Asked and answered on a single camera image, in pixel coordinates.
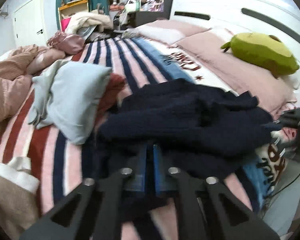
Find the green avocado plush toy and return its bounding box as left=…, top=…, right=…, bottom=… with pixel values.
left=221, top=33, right=300, bottom=78

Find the cream clothes pile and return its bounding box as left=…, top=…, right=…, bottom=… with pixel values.
left=64, top=11, right=114, bottom=38

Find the white door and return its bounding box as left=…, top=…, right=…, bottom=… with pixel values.
left=13, top=0, right=46, bottom=47

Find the pink crumpled duvet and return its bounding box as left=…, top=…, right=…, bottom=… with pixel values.
left=0, top=44, right=65, bottom=129

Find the yellow wooden shelf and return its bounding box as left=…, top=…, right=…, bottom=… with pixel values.
left=57, top=0, right=89, bottom=23

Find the pink pillow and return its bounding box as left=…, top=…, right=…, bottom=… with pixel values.
left=134, top=20, right=211, bottom=45
left=177, top=28, right=297, bottom=115

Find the navy knit sweater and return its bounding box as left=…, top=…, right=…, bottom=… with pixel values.
left=82, top=77, right=282, bottom=181

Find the light blue garment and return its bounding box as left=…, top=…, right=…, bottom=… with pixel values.
left=28, top=60, right=112, bottom=145

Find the white bed headboard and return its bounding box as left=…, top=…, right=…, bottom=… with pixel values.
left=170, top=0, right=300, bottom=89

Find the striped bed blanket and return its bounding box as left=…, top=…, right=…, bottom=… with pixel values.
left=0, top=33, right=292, bottom=239

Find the tan fleece garment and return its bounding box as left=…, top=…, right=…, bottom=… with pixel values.
left=0, top=157, right=40, bottom=239

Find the pink satin bag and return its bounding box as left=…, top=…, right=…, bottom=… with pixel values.
left=46, top=30, right=85, bottom=55

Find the dark tall bookshelf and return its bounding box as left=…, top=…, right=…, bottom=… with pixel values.
left=126, top=0, right=173, bottom=28

